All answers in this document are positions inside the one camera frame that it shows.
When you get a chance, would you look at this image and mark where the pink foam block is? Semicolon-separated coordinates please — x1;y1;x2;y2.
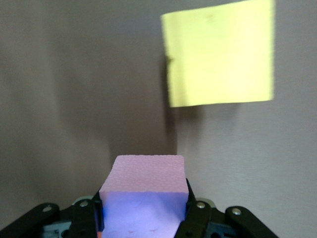
98;155;190;238

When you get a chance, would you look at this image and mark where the brown table cover sheet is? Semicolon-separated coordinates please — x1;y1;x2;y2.
0;0;317;238

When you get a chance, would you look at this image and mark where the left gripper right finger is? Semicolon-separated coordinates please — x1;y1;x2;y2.
177;178;275;238

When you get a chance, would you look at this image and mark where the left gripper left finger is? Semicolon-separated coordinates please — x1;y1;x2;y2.
0;191;105;238

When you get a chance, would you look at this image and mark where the yellow foam block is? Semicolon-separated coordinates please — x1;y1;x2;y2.
160;0;276;108

